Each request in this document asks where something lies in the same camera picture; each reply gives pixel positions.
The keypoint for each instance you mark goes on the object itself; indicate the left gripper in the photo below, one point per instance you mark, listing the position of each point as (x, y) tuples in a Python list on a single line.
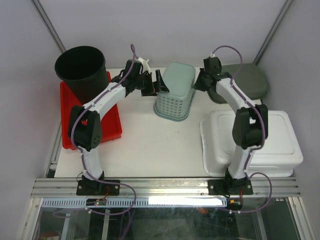
[(150, 91)]

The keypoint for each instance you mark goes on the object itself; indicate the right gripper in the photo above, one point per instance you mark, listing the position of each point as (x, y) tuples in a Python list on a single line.
[(198, 84)]

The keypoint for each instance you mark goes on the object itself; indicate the light blue perforated basket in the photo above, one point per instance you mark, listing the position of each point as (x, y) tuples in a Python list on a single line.
[(175, 105)]

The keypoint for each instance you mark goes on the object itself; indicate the grey-green plastic tray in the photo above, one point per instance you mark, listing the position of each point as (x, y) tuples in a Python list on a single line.
[(251, 80)]

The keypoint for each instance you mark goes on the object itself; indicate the black plastic bucket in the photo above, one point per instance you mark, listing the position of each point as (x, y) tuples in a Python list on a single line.
[(83, 69)]

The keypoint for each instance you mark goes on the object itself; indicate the white plastic tub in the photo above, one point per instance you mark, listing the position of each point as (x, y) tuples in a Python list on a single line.
[(279, 156)]

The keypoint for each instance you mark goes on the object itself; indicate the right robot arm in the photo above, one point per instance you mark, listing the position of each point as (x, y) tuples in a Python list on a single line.
[(250, 127)]

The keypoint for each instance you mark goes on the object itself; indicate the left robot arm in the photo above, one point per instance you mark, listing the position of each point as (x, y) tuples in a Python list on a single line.
[(85, 127)]

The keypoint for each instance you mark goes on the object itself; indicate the red plastic tray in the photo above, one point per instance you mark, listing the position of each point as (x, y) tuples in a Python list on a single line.
[(111, 124)]

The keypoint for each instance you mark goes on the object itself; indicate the right aluminium frame post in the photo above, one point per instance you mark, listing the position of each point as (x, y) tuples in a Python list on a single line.
[(287, 4)]

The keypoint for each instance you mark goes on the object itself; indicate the aluminium frame post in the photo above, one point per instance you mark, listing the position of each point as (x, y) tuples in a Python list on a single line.
[(287, 4), (48, 24)]

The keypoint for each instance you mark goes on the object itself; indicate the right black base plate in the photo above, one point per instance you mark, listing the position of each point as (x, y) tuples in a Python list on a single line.
[(216, 186)]

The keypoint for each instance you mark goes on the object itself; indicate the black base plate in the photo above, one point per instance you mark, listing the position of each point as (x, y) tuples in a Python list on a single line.
[(87, 187), (216, 186)]

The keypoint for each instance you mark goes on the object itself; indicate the white slotted cable duct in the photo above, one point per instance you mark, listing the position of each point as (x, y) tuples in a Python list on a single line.
[(140, 202)]

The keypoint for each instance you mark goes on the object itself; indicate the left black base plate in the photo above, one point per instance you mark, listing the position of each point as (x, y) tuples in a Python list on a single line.
[(87, 187)]

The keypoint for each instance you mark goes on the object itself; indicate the aluminium mounting rail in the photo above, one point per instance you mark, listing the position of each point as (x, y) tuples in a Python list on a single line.
[(145, 187)]

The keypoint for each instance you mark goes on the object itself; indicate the left aluminium frame post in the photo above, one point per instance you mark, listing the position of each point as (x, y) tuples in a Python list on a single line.
[(48, 24)]

